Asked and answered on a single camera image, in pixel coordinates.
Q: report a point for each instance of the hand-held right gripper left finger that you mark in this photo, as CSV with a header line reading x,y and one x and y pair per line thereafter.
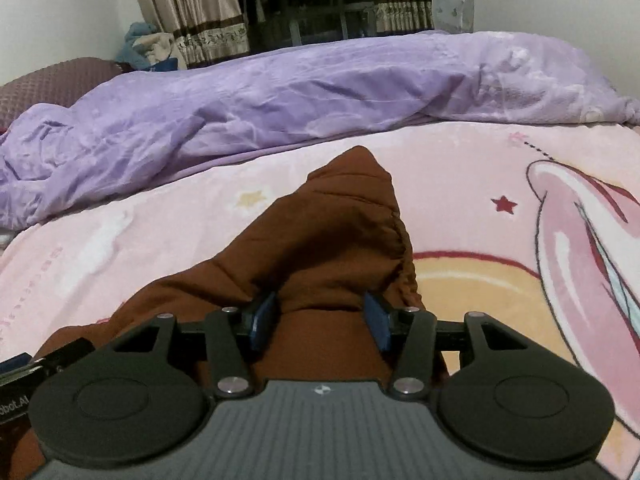
x,y
263,321

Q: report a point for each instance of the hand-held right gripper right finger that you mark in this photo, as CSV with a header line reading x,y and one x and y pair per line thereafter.
x,y
378,326

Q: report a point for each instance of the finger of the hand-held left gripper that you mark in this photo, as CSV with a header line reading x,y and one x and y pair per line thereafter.
x,y
65,357

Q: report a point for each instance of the brown garment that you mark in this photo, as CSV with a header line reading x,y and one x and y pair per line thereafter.
x,y
320,240

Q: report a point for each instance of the pile of blue and beige clothes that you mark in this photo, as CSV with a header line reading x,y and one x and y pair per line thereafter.
x,y
147,47

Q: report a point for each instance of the pink printed blanket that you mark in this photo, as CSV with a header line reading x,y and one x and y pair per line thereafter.
x,y
475,200

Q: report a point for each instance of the purple duvet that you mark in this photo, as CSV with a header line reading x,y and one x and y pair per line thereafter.
x,y
260,110

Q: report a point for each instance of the maroon pillow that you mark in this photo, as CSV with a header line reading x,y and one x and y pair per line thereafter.
x,y
55,82

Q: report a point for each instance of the window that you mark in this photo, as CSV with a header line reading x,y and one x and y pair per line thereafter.
x,y
310,2

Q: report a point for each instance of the grey printed fabric cover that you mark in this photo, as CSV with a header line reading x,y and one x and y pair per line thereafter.
x,y
452,2

